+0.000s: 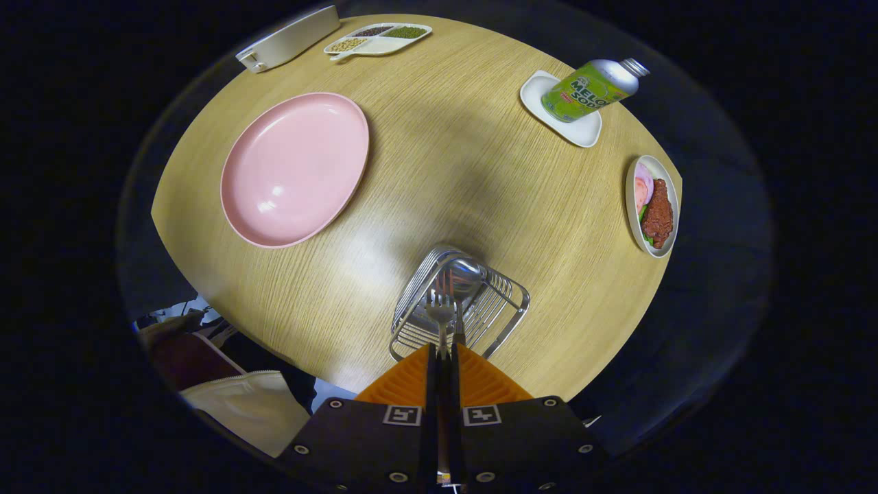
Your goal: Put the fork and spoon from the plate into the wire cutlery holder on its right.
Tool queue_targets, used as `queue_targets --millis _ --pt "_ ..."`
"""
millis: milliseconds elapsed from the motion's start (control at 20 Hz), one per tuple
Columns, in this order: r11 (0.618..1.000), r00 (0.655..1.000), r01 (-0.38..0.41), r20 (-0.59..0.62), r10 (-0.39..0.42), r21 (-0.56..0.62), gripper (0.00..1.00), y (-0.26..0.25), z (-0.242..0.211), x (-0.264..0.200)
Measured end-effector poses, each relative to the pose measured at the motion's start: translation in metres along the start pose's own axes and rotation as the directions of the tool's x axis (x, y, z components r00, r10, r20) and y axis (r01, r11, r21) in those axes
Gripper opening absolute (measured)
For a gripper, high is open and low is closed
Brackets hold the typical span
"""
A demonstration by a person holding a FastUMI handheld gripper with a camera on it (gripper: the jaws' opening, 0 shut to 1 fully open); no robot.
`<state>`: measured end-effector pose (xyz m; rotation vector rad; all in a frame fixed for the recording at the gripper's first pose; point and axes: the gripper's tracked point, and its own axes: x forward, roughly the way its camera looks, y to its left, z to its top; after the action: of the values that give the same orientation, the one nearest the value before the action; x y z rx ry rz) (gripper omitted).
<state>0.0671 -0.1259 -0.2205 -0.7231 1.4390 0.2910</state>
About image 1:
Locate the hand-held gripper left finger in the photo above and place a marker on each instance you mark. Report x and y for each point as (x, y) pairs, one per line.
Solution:
(370, 446)

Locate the white cloth bag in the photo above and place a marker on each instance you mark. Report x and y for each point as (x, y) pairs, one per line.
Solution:
(254, 408)

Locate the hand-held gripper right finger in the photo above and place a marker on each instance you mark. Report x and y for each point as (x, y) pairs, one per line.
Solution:
(525, 446)

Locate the cream white toaster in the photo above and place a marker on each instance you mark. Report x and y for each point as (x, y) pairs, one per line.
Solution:
(291, 40)

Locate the dark red cloth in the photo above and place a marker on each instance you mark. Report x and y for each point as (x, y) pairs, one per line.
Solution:
(188, 360)

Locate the white plate with meat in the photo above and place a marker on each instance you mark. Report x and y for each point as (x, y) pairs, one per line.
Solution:
(658, 213)

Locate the white square coaster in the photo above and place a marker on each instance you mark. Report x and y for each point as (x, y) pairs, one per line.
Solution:
(583, 130)

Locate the white divided dish with beans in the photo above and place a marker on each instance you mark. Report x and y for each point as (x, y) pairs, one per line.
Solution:
(377, 42)

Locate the pink round plate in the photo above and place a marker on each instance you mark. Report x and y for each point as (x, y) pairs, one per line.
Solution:
(295, 168)

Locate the green soda bottle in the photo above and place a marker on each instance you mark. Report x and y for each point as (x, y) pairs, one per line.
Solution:
(590, 90)

